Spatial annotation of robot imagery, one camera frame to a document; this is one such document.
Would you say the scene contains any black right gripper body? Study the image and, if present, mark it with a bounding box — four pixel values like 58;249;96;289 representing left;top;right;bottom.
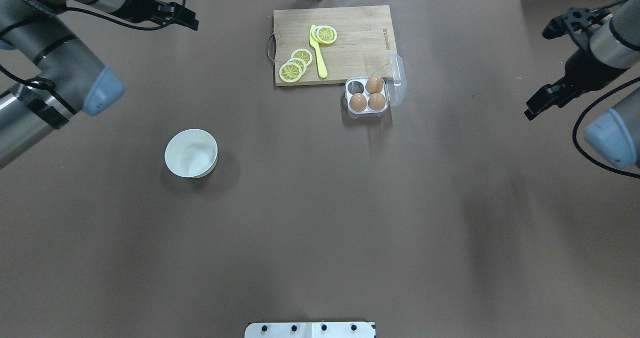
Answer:
524;7;623;121

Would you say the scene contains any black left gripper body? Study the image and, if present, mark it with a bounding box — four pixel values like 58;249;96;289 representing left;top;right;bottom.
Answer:
118;0;199;32

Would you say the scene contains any clear plastic egg box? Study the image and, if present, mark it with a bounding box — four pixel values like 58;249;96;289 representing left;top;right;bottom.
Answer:
344;54;407;119

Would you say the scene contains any brown egg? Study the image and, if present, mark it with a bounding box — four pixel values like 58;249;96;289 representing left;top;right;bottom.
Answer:
367;92;387;112
365;76;385;94
349;93;368;112

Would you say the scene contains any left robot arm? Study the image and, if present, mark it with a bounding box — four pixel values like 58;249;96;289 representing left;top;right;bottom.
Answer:
1;0;199;167

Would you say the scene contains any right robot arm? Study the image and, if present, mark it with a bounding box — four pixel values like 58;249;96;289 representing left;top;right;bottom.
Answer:
524;0;640;178

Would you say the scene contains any white bowl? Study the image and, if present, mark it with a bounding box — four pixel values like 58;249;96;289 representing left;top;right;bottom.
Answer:
164;129;218;179

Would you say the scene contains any lemon slice end of row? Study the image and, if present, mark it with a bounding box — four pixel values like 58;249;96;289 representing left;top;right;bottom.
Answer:
278;61;306;83

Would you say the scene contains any lemon slice middle of row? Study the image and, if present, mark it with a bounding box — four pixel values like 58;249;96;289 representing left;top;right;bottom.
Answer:
287;57;307;75

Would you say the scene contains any lemon slice near knife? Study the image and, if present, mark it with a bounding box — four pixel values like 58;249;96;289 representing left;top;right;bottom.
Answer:
290;48;314;67

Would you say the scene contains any lemon slice under pair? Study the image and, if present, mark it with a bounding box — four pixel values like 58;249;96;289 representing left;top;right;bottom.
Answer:
310;26;320;43

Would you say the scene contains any lemon slice top of pair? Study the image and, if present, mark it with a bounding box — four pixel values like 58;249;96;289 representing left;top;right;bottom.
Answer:
314;25;338;45

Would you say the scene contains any yellow plastic knife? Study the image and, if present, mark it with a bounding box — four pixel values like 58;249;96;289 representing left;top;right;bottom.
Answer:
308;25;329;79

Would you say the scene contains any wooden cutting board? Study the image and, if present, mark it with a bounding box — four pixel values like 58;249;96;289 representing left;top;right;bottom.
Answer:
272;5;397;87

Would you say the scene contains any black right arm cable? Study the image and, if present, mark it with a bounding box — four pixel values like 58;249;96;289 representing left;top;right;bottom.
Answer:
572;75;640;179

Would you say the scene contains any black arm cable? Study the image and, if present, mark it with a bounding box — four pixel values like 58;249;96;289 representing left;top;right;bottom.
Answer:
572;75;640;179
0;0;187;91

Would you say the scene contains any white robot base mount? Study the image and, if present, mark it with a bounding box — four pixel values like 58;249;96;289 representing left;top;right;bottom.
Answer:
244;321;377;337

